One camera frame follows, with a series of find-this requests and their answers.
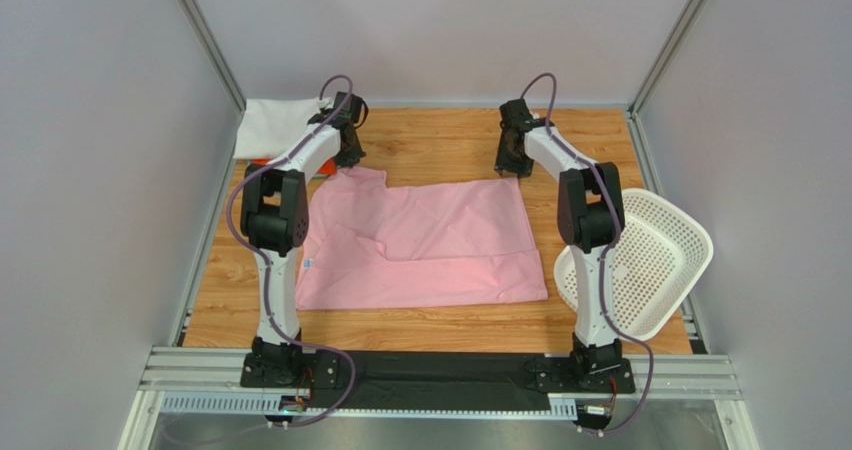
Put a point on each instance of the pink t shirt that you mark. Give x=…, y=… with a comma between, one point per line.
x=372, y=246

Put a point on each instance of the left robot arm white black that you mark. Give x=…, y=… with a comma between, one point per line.
x=274, y=221

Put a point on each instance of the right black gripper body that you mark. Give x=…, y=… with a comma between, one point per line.
x=509, y=158

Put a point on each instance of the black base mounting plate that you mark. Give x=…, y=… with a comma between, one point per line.
x=430, y=381

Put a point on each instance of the right aluminium corner post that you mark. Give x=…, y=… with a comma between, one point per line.
x=669, y=49

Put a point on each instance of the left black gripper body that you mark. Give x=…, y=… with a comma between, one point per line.
x=351, y=153

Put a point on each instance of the aluminium frame rail front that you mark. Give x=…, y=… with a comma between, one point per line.
x=188, y=369

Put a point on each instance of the white perforated plastic basket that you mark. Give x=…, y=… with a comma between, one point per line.
x=660, y=256

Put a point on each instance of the left aluminium corner post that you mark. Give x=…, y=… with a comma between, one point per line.
x=209, y=44

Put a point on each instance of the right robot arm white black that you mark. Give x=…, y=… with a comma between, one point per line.
x=589, y=220

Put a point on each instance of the folded orange t shirt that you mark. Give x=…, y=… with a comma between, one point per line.
x=328, y=169

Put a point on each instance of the folded white t shirt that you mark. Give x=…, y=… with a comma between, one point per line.
x=270, y=127

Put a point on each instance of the aluminium corner post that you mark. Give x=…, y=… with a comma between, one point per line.
x=209, y=44
x=669, y=49

